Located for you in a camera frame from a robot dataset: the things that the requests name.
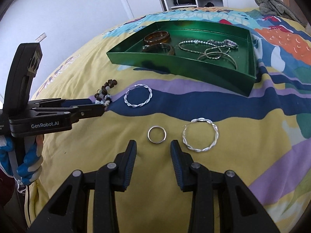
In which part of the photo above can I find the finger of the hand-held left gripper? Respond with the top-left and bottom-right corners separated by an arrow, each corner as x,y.
29,98 -> 91,111
36,104 -> 105,124

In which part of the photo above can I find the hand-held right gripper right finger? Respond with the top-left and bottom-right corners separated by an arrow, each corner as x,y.
170,139 -> 280,233

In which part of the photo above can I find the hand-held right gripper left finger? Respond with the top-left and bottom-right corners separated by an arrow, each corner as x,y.
28,139 -> 137,233

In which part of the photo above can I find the brown and white beaded bracelet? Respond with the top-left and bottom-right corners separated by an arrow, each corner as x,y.
94,79 -> 118,110

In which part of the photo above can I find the plain silver ring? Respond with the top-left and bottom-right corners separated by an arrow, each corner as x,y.
147,125 -> 167,144

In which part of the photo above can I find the green metal tray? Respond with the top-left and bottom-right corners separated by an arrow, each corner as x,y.
106,21 -> 257,97

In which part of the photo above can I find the orange translucent bangle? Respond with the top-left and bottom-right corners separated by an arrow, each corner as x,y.
143,30 -> 171,46

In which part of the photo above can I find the brown marbled bangle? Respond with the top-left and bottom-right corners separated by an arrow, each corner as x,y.
142,43 -> 175,56

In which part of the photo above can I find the silver chain necklace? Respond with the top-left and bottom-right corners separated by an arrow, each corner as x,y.
203,39 -> 231,61

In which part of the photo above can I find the thin gold bangle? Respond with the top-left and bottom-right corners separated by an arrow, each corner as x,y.
197,52 -> 238,70

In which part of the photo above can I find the pearl bead necklace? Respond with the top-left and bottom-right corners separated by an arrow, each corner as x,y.
178,39 -> 209,54

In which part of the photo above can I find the silver rhinestone pendant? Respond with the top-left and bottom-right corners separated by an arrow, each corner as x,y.
224,39 -> 239,49

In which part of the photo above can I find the person's left hand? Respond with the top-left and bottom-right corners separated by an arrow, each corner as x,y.
0,134 -> 45,186

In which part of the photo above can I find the twisted silver hoop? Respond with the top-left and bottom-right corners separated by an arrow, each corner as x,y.
182,118 -> 218,152
124,84 -> 153,108

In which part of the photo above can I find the grey crumpled cloth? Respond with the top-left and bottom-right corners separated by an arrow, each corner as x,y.
254,0 -> 307,27

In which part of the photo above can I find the white cord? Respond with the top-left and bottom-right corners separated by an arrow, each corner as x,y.
16,178 -> 31,224

